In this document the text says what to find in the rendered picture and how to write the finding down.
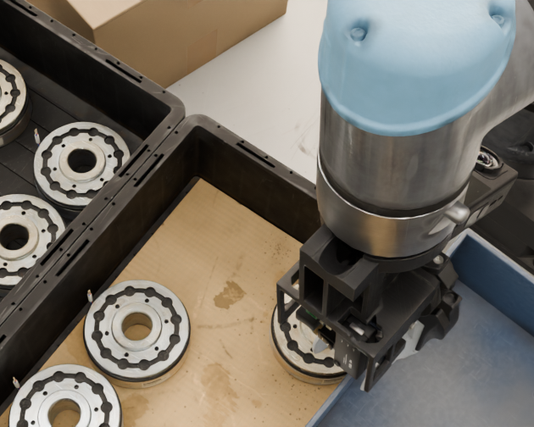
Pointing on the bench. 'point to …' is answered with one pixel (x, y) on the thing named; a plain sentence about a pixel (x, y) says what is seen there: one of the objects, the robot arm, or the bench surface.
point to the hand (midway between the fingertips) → (384, 334)
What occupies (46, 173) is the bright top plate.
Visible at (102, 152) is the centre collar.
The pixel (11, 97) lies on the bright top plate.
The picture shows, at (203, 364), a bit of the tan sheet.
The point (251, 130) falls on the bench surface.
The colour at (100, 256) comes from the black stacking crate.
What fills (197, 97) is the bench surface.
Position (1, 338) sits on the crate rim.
